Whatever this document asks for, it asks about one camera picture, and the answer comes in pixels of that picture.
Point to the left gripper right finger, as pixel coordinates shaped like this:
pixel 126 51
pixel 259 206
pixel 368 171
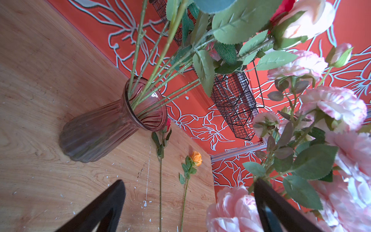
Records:
pixel 276 213

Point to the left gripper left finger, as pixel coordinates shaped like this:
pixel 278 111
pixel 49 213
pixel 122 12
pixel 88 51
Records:
pixel 103 213

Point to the large pink peony stem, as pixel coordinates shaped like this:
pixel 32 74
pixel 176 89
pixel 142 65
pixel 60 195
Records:
pixel 234 211

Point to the dark ribbed glass vase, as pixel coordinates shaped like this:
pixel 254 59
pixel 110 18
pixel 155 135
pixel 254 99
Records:
pixel 91 136

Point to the small red rose stem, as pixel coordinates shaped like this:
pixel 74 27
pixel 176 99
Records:
pixel 161 139

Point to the orange yellow rose stem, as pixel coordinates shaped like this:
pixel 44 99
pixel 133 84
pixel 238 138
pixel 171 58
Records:
pixel 192 162

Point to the pink carnation spray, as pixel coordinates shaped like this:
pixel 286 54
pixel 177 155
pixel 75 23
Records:
pixel 326 131

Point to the peach rose stem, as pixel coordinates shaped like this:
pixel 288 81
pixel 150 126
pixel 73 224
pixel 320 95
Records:
pixel 306 20

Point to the black wire wall basket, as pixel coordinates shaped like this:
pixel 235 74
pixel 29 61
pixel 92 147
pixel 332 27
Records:
pixel 232 98

